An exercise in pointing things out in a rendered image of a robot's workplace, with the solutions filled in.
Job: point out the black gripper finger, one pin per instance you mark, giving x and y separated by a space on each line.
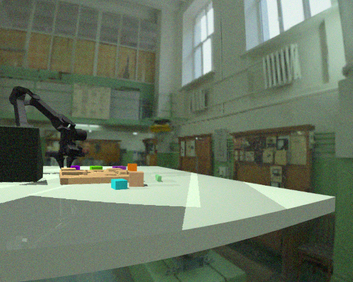
60 161
69 161

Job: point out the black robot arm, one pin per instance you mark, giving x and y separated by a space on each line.
60 122

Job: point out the orange block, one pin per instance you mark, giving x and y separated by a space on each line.
132 167

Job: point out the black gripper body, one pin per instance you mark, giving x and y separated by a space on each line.
59 152

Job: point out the teal cube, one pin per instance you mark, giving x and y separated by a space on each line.
119 184

